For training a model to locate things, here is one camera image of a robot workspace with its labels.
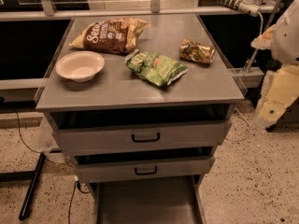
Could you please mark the grey bottom drawer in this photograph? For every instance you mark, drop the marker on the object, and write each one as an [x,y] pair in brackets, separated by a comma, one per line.
[168,200]

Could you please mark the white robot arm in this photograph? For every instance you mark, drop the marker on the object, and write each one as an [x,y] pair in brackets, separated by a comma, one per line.
[285,43]

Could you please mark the grey metal back rail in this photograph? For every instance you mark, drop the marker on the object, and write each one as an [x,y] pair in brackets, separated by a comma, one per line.
[69,14]

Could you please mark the grey middle drawer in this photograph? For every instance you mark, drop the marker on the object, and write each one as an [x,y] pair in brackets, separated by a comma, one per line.
[143,164]

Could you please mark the grey drawer cabinet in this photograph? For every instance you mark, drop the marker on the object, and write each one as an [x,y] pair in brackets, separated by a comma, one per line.
[117,97]

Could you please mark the grey drawer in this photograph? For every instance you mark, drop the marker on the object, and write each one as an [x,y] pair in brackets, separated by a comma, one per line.
[143,164]
[168,200]
[134,138]

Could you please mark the green jalapeno chip bag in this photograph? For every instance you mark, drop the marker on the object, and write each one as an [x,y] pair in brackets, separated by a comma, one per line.
[155,68]

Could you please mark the white paper bowl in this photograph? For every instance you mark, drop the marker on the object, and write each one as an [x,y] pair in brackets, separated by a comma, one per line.
[80,66]

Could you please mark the small gold snack bag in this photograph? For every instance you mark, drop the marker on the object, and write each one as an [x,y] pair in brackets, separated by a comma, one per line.
[196,52]

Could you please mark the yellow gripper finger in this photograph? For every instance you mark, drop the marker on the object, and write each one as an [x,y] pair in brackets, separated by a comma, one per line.
[264,41]
[280,90]

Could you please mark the white power strip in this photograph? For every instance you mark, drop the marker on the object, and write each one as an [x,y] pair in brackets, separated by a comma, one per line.
[244,6]

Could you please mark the brown tortilla chip bag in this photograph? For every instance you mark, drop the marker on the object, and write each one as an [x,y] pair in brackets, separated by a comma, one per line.
[117,36]

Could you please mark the grey top drawer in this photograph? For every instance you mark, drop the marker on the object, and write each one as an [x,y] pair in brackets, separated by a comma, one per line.
[134,138]

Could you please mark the black floor stand leg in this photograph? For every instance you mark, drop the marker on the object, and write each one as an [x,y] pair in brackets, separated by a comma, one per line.
[25,209]

